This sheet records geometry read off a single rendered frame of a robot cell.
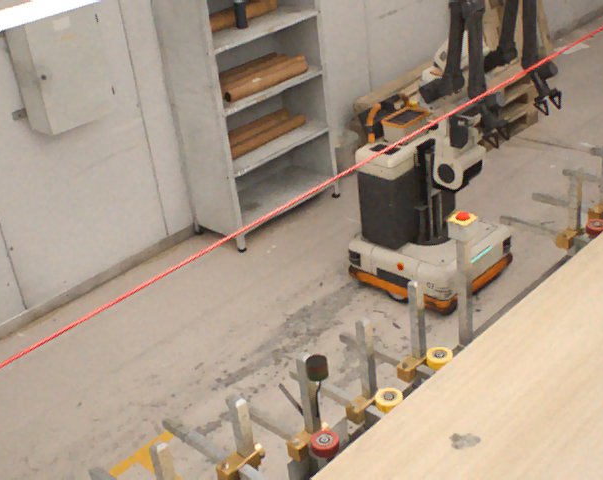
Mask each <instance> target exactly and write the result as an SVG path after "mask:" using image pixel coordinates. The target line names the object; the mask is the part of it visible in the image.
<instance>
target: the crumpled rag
mask: <svg viewBox="0 0 603 480"><path fill-rule="evenodd" d="M448 440H449V441H451V442H453V443H451V444H450V447H453V448H457V449H466V450H468V448H469V447H471V446H475V445H476V444H478V443H481V439H480V436H479V435H474V434H473V433H471V432H469V433H465V434H461V433H457V432H454V433H451V435H450V436H448Z"/></svg>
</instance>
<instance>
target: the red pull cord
mask: <svg viewBox="0 0 603 480"><path fill-rule="evenodd" d="M601 30H603V27H602V28H600V29H597V30H596V31H594V32H592V33H590V34H589V36H587V37H585V38H582V39H580V40H579V41H577V42H575V43H573V44H571V45H570V46H567V47H565V48H563V50H561V51H560V52H558V53H556V54H553V55H551V56H550V57H548V58H546V59H544V60H543V61H540V62H538V64H536V65H534V66H533V67H531V68H529V69H527V70H524V71H523V72H521V73H519V74H517V75H515V76H514V78H511V79H509V80H507V81H505V82H504V83H502V84H500V85H498V86H496V87H494V88H492V89H490V90H488V92H487V93H485V94H483V95H480V96H478V97H477V98H475V99H473V100H471V101H469V102H468V103H465V104H463V106H461V107H459V108H458V109H456V110H454V111H451V112H450V113H448V114H446V115H444V116H442V117H441V118H439V119H436V121H434V122H432V123H431V124H429V125H427V126H425V127H423V128H421V129H419V130H417V131H415V132H414V133H412V134H410V136H408V137H405V138H404V139H402V140H400V141H398V142H396V143H395V144H393V145H391V146H388V147H386V148H385V149H383V150H381V152H379V153H377V154H376V155H373V156H371V157H369V158H368V159H366V160H364V161H362V162H360V163H358V164H356V165H354V166H352V168H350V169H349V170H347V171H345V172H342V173H340V174H339V175H337V176H335V177H333V178H331V179H330V180H328V181H325V182H323V184H322V185H320V186H318V187H316V188H314V189H313V190H311V191H308V192H306V193H304V194H303V195H301V196H299V197H297V198H295V200H293V201H291V202H289V203H287V204H285V205H284V206H282V207H280V208H277V209H276V210H274V211H272V212H270V213H268V214H267V216H265V217H263V218H260V219H258V220H257V221H255V222H253V223H251V224H249V225H248V226H246V227H243V228H241V229H239V230H238V232H236V233H234V234H232V235H231V236H228V237H226V238H224V239H222V240H221V241H219V242H217V243H215V244H212V245H211V246H209V247H207V249H205V250H203V251H202V252H200V253H198V254H195V255H193V256H192V257H190V258H188V259H186V260H185V261H183V262H180V263H178V265H176V266H175V267H173V268H171V269H169V270H167V271H166V272H163V273H161V274H159V275H157V276H156V277H154V278H152V279H150V281H147V282H146V283H144V284H142V285H140V286H139V287H137V288H135V289H132V290H130V291H129V292H127V293H125V294H123V295H121V297H120V298H117V299H115V300H113V301H111V302H110V303H108V304H106V305H104V306H101V307H100V308H98V309H96V310H94V311H93V313H91V314H89V315H86V316H84V317H83V318H81V319H79V320H77V321H75V322H74V323H71V324H69V325H67V326H65V327H64V329H62V330H60V331H57V332H55V333H54V334H52V335H50V336H48V337H47V338H45V339H42V340H40V341H38V342H37V344H35V345H33V346H31V347H29V348H27V349H25V350H23V351H21V352H19V353H18V354H16V355H13V356H11V357H9V359H8V360H6V361H4V362H2V363H1V364H0V368H2V367H3V366H5V365H7V364H9V363H10V362H12V361H15V360H17V359H19V357H20V356H22V355H24V354H26V353H27V352H30V351H32V350H34V349H36V348H37V347H39V346H41V345H44V344H46V342H47V341H49V340H51V339H53V338H54V337H56V336H59V335H61V334H63V333H64V332H66V331H68V330H70V329H71V327H74V326H76V325H78V324H80V323H81V322H83V321H85V320H87V319H89V318H91V317H93V316H95V315H97V314H98V313H100V311H102V310H105V309H106V308H108V307H110V306H112V305H114V304H115V303H117V302H120V301H122V300H123V299H125V298H127V297H129V295H131V294H132V293H135V292H137V291H139V290H140V289H142V288H144V287H146V286H148V285H150V284H152V283H154V282H156V281H158V279H159V278H161V277H163V276H166V275H167V274H169V273H171V272H173V271H175V270H176V269H178V268H180V267H183V266H184V265H186V263H188V262H190V261H192V260H193V259H195V258H198V257H200V256H201V255H203V254H205V253H207V252H209V251H210V250H212V249H215V247H217V246H218V245H220V244H222V243H224V242H226V241H227V240H230V239H232V238H234V237H235V236H237V235H239V234H241V233H243V232H244V230H247V229H249V228H251V227H252V226H254V225H256V224H258V223H260V222H262V221H264V220H266V219H268V218H270V217H271V216H273V214H275V213H277V212H279V211H281V210H283V209H285V208H287V207H288V206H290V205H292V204H295V203H296V202H298V201H300V200H302V198H304V197H305V196H307V195H309V194H312V193H313V192H315V191H317V190H319V189H321V188H322V187H324V186H327V185H329V184H330V182H332V181H334V180H336V179H338V178H339V177H341V176H344V175H346V174H347V173H349V172H351V171H353V170H355V169H356V168H358V166H361V165H363V164H364V163H366V162H368V161H370V160H372V159H373V158H376V157H378V156H380V155H382V154H383V153H385V152H387V150H389V149H391V148H393V147H395V146H397V145H399V144H400V143H402V142H404V141H407V140H408V139H410V138H412V137H414V136H416V134H417V133H419V132H421V131H424V130H425V129H427V128H429V127H431V126H433V125H434V124H436V123H439V122H441V121H442V119H444V118H446V117H448V116H450V115H451V114H454V113H456V112H458V111H459V110H461V109H463V108H465V107H468V105H469V104H471V103H473V102H475V101H476V100H478V99H480V98H483V97H485V96H486V95H488V94H490V93H492V92H494V90H495V89H498V88H500V87H502V86H503V85H505V84H507V83H509V82H511V81H513V80H515V79H517V78H519V76H520V75H522V74H524V73H527V72H529V71H530V70H532V69H534V68H536V67H537V66H539V65H542V64H544V62H546V61H547V60H549V59H551V58H553V57H554V56H557V55H559V54H561V53H563V52H564V51H566V50H568V48H571V47H572V46H574V45H576V44H578V43H580V42H581V41H583V40H586V39H588V38H589V37H591V36H593V34H595V33H597V32H599V31H601Z"/></svg>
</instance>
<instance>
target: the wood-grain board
mask: <svg viewBox="0 0 603 480"><path fill-rule="evenodd" d="M454 432H457V433H461V434H465V433H469V432H471V433H473V434H474V435H479V436H480V439H481V443H478V444H476V445H475V446H471V447H469V448H468V450H466V449H457V448H453V447H450V444H451V443H453V442H451V441H449V440H448V436H450V435H451V433H454ZM309 480H603V231H602V232H601V234H600V235H599V236H598V237H597V238H595V239H594V240H593V241H592V242H591V243H588V244H587V245H586V246H585V247H584V248H583V250H581V251H580V252H579V253H578V254H577V255H574V256H573V257H572V258H571V259H570V260H569V261H567V262H566V263H565V265H564V266H563V267H561V268H559V269H558V270H557V271H556V272H555V273H553V274H552V275H551V276H550V277H549V278H547V279H546V281H544V282H543V283H542V284H541V285H539V286H538V287H537V288H536V289H535V290H533V291H532V292H531V293H529V294H528V295H527V297H525V298H524V299H523V300H522V301H521V302H519V303H518V304H517V305H516V306H514V307H513V308H511V309H510V310H509V311H508V313H507V314H505V315H504V316H503V317H502V318H501V319H499V320H497V321H496V322H495V323H494V324H493V325H492V326H490V327H489V329H488V330H487V331H486V332H483V333H482V334H481V335H480V336H479V337H478V338H476V339H475V340H474V341H473V342H472V343H470V345H468V346H467V347H466V348H465V349H464V350H462V351H461V352H460V353H459V354H458V355H456V356H455V357H453V358H452V359H451V360H450V362H448V363H447V364H446V365H445V366H444V367H442V368H441V369H440V370H439V371H437V372H436V373H434V374H433V375H432V376H431V378H430V379H428V380H427V381H426V382H425V383H424V384H423V385H420V386H419V387H418V388H417V389H416V390H414V391H413V392H412V394H411V395H410V396H409V397H407V398H405V399H404V400H403V401H402V402H400V403H399V404H398V405H397V406H396V407H395V408H393V410H392V411H391V412H389V413H388V414H386V415H385V416H384V417H383V418H382V419H381V420H379V421H378V422H377V423H376V424H375V426H373V427H371V428H370V429H369V430H368V431H367V432H365V433H364V434H363V435H362V436H361V437H360V438H357V439H356V440H355V442H354V443H353V444H351V445H350V446H349V447H348V448H347V449H346V450H344V451H343V452H341V453H340V454H339V455H337V457H336V458H335V459H334V460H333V461H332V462H330V463H329V464H328V465H327V466H325V467H323V468H322V469H321V470H320V471H319V473H318V474H316V475H315V476H314V477H313V478H312V479H309Z"/></svg>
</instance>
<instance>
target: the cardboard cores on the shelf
mask: <svg viewBox="0 0 603 480"><path fill-rule="evenodd" d="M244 4H245V11H246V19H248V20H250V19H252V18H255V17H258V16H261V15H265V14H267V13H270V11H273V10H275V9H276V7H277V3H276V0H250V1H246V2H244ZM208 16H209V22H210V29H211V33H213V32H217V31H219V30H222V29H225V28H228V26H232V25H234V24H236V17H235V9H234V6H232V7H228V8H225V9H223V10H220V11H217V12H213V14H210V15H208ZM307 69H308V66H307V63H306V62H305V58H304V55H303V54H301V53H299V54H296V55H293V56H290V58H288V55H287V54H286V53H282V54H280V55H277V54H276V53H275V52H272V53H269V54H267V55H264V56H260V58H258V59H255V60H253V61H250V62H247V63H244V64H241V65H239V66H236V67H233V68H231V69H227V70H225V71H222V73H220V74H218V76H219V82H220V89H221V95H222V99H225V101H226V102H228V104H232V102H234V101H237V100H239V99H241V98H244V97H247V96H250V95H252V94H255V93H257V92H259V91H263V90H265V89H268V88H270V86H272V85H275V84H277V83H281V82H283V81H286V80H288V79H290V78H293V77H296V76H299V75H301V74H303V73H306V71H307ZM288 117H289V111H288V109H287V108H283V109H281V110H277V111H275V112H273V113H270V114H268V115H266V116H264V117H260V118H258V120H256V121H253V122H251V123H249V124H247V125H243V126H241V127H239V128H236V129H234V130H232V131H228V132H227V136H228V142H230V148H231V155H232V160H234V159H236V158H238V157H240V156H242V155H244V154H247V153H249V152H251V151H253V149H255V148H257V147H259V146H261V145H264V144H266V143H268V142H270V141H272V140H274V139H276V138H279V137H281V136H283V135H284V133H286V132H288V131H290V130H292V129H295V128H297V127H299V126H301V125H303V124H304V123H305V117H304V115H303V114H301V113H298V114H296V115H293V116H291V117H289V119H288Z"/></svg>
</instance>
